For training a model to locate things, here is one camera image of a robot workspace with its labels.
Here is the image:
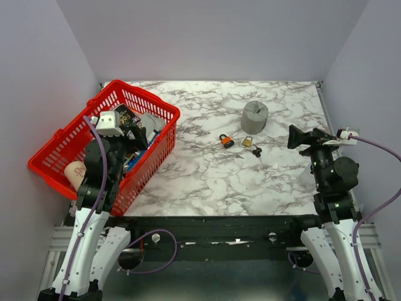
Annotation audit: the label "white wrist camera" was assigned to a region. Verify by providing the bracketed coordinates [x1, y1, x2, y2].
[90, 110, 124, 137]
[323, 127, 360, 147]

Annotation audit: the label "red plastic shopping basket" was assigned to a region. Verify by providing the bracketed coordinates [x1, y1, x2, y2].
[28, 80, 180, 216]

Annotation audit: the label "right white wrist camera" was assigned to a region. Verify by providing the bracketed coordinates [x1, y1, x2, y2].
[323, 127, 360, 147]

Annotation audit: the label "grey cylinder holder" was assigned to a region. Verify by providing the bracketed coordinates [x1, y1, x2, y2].
[241, 100, 269, 135]

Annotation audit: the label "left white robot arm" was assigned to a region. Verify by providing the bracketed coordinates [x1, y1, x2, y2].
[38, 124, 148, 300]

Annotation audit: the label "beige cup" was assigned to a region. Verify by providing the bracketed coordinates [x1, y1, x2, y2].
[64, 161, 86, 191]

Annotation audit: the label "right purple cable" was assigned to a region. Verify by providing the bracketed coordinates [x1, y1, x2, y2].
[350, 134, 401, 301]

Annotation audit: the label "grey crumpled bag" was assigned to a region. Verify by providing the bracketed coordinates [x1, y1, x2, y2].
[140, 112, 166, 141]

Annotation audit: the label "blue snack packet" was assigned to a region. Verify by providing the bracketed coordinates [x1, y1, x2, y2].
[124, 131, 160, 173]

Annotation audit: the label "black keys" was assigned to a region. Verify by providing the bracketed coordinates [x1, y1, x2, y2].
[251, 146, 263, 163]

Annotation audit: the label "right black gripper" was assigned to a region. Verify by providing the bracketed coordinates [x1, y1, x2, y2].
[288, 124, 345, 189]

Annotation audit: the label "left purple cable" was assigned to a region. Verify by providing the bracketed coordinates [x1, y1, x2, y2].
[58, 115, 109, 301]

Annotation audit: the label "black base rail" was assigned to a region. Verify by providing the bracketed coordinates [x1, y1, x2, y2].
[107, 214, 321, 262]

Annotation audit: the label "brass padlock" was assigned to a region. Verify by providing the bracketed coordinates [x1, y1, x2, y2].
[242, 135, 253, 147]

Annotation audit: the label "orange black padlock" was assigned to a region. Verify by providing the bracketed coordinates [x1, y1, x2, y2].
[219, 134, 234, 149]

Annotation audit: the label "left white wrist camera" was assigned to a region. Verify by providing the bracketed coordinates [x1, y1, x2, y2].
[90, 110, 124, 137]

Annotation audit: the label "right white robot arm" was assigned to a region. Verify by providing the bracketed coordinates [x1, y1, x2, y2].
[287, 125, 386, 300]

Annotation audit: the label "purple cable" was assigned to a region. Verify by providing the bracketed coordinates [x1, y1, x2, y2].
[350, 134, 401, 301]
[58, 115, 109, 301]

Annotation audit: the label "black coffee can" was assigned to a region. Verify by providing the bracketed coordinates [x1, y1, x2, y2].
[113, 103, 142, 130]

